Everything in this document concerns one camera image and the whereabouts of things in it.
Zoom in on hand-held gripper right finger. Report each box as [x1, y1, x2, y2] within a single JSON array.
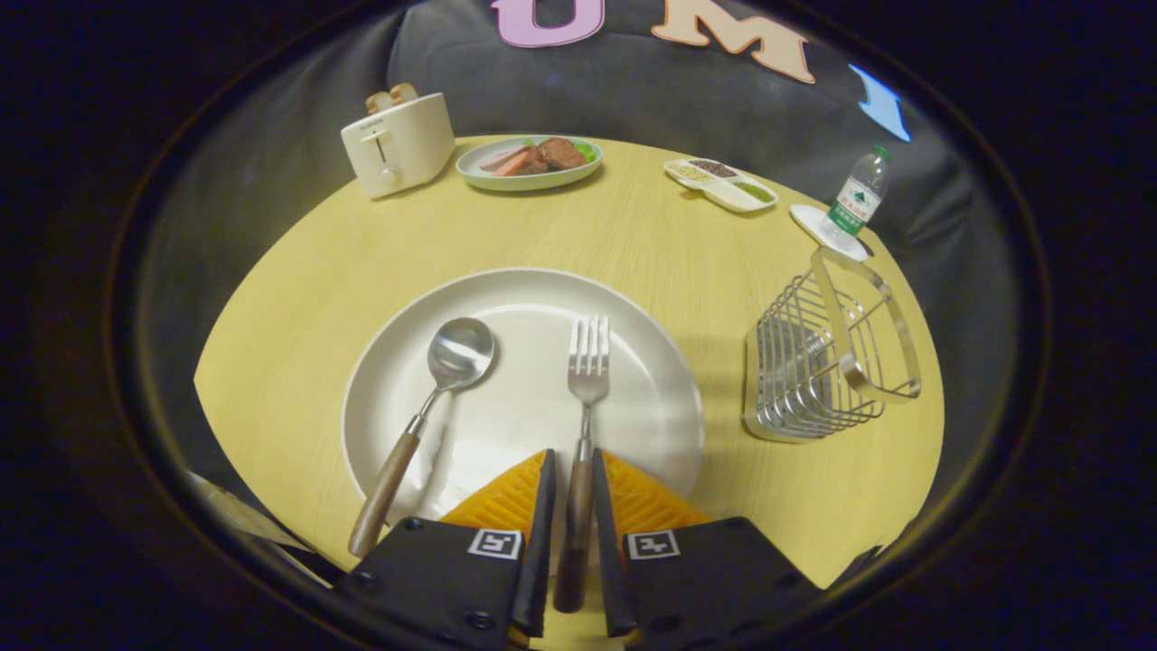
[[592, 448, 823, 651]]

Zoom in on wooden-handled metal fork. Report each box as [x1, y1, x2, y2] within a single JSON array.
[[553, 315, 611, 614]]

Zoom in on white divided dish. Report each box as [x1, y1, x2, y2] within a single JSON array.
[[663, 158, 778, 213]]

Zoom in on large white plate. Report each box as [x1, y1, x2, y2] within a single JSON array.
[[342, 268, 706, 530]]

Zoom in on clear plastic water bottle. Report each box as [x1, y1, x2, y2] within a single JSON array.
[[818, 145, 894, 247]]

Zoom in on cream toaster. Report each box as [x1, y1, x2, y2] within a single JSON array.
[[341, 92, 456, 200]]

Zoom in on brown meat pieces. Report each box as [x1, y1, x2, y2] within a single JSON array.
[[533, 137, 588, 175]]

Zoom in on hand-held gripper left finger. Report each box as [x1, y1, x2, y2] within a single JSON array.
[[334, 449, 557, 651]]

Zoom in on metal wire cutlery basket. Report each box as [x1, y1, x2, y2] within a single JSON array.
[[743, 246, 923, 444]]

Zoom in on pink sausage slices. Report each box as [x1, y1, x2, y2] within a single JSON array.
[[477, 145, 543, 178]]

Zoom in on wooden-handled metal spoon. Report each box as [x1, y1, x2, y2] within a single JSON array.
[[348, 317, 495, 559]]

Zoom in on pale green food plate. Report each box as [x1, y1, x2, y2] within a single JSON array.
[[456, 135, 604, 193]]

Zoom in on white square coaster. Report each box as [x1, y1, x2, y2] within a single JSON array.
[[789, 203, 870, 263]]

